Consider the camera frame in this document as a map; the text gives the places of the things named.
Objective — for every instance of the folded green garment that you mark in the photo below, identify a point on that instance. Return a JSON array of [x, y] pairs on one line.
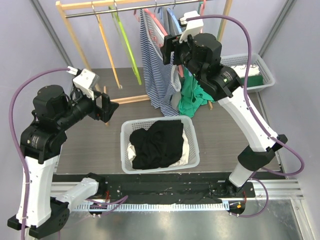
[[254, 81]]

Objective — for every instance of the grey tank top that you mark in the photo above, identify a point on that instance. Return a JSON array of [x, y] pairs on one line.
[[176, 97]]

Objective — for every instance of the lime green hanger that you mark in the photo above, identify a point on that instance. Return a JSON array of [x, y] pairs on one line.
[[128, 50]]

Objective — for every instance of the white slotted cable duct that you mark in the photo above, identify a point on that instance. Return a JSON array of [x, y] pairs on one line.
[[87, 207]]

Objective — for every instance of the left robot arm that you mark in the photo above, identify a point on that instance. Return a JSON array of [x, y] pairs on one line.
[[41, 144]]

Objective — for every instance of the yellow velvet hanger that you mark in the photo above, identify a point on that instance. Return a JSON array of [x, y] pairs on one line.
[[106, 45]]

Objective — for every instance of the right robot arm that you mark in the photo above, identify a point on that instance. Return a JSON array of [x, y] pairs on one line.
[[201, 55]]

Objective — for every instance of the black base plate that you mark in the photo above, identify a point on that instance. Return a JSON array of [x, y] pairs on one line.
[[171, 188]]

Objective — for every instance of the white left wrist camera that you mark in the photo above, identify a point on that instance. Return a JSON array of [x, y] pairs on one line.
[[85, 80]]

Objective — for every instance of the blue hanger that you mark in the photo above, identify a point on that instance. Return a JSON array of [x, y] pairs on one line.
[[173, 17]]

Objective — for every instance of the white perforated front basket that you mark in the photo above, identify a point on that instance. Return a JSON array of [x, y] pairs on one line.
[[129, 126]]

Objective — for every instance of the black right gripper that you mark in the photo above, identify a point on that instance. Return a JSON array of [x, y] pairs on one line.
[[167, 50]]

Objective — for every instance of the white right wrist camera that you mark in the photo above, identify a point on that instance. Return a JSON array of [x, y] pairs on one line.
[[192, 27]]

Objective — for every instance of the white perforated basket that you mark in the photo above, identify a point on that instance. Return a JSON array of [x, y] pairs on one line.
[[241, 59], [129, 126]]

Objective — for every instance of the green tank top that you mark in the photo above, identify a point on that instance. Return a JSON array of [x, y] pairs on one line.
[[192, 97]]

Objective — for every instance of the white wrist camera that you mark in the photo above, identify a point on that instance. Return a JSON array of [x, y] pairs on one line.
[[85, 80], [192, 27]]

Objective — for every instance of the folded white garment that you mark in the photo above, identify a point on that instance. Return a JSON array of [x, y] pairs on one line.
[[246, 70]]

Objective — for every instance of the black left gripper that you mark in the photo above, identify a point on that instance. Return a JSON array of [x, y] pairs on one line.
[[108, 107]]

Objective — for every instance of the black tank top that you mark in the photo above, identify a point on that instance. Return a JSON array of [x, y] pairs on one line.
[[159, 146]]

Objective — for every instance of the blue white striped tank top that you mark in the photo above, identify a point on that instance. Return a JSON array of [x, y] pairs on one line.
[[160, 95]]

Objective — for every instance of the white perforated back basket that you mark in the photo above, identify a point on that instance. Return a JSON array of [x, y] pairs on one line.
[[241, 59]]

